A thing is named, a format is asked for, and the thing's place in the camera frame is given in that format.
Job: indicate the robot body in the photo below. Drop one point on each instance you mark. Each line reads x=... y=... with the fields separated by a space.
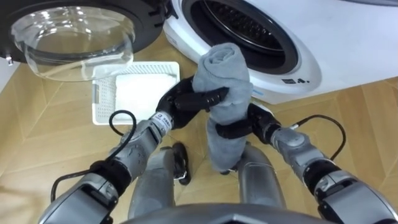
x=227 y=214

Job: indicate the white washing machine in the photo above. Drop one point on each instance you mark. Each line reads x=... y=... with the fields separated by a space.
x=311 y=43

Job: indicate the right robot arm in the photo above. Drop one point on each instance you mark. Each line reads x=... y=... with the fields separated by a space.
x=326 y=177

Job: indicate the grey towel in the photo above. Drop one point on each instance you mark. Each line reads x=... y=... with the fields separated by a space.
x=225 y=93

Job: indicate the white laundry basket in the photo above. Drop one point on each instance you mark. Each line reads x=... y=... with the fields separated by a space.
x=136 y=93

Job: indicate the washing machine door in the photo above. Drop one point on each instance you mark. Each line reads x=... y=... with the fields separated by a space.
x=74 y=34

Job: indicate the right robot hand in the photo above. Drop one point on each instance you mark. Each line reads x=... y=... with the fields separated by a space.
x=259 y=119

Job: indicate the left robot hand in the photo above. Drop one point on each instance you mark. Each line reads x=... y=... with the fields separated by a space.
x=183 y=102

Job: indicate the robot legs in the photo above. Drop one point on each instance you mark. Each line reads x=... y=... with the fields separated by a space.
x=205 y=183

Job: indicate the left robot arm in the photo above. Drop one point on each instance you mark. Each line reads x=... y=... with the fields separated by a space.
x=124 y=168

